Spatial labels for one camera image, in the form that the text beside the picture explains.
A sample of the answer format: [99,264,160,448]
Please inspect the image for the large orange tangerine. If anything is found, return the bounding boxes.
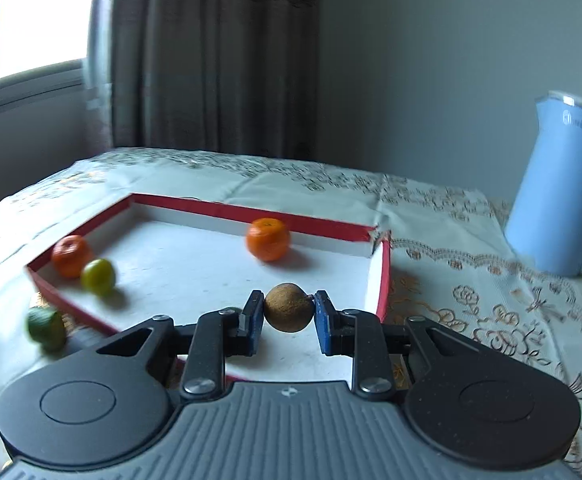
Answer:
[246,217,291,262]

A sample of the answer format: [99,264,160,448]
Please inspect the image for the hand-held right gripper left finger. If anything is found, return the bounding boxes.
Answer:
[96,289,267,400]

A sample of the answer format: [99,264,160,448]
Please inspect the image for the dark brown curtain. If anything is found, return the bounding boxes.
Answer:
[111,0,322,161]

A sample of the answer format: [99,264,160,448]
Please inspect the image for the sheer lace curtain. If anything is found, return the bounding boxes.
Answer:
[85,0,116,153]

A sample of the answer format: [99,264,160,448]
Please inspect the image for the green cucumber piece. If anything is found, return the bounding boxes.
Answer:
[26,306,68,352]

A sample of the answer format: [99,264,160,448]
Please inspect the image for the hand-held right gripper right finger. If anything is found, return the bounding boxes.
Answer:
[313,289,479,402]

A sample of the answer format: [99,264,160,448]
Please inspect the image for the light blue kettle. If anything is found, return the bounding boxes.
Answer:
[504,91,582,278]

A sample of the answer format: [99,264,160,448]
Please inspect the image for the brown round fruit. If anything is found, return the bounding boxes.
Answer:
[263,283,316,334]

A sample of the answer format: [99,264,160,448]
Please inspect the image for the red cardboard box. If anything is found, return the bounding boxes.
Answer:
[25,192,392,385]

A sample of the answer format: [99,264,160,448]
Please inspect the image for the small yellow-green lime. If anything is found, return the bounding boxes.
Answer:
[81,258,117,297]

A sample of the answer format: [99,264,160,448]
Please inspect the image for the window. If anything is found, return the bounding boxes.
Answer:
[0,0,96,116]

